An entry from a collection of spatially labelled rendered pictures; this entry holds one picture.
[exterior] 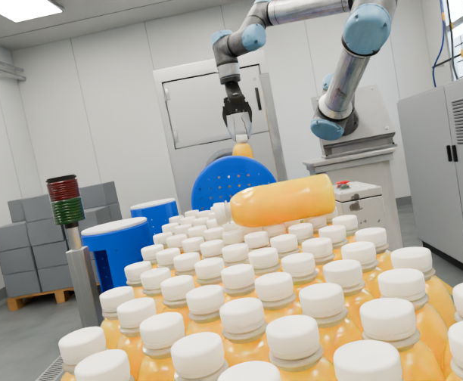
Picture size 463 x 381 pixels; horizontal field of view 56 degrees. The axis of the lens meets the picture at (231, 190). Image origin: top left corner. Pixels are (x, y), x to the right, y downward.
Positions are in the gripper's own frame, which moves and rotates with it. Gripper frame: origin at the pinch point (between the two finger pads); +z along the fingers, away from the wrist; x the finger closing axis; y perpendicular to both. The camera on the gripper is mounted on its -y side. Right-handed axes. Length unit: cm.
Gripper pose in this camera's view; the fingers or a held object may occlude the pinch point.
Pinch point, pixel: (241, 136)
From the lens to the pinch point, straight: 148.5
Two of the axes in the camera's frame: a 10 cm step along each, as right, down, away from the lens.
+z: 1.9, 9.8, 0.9
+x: -9.8, 1.9, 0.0
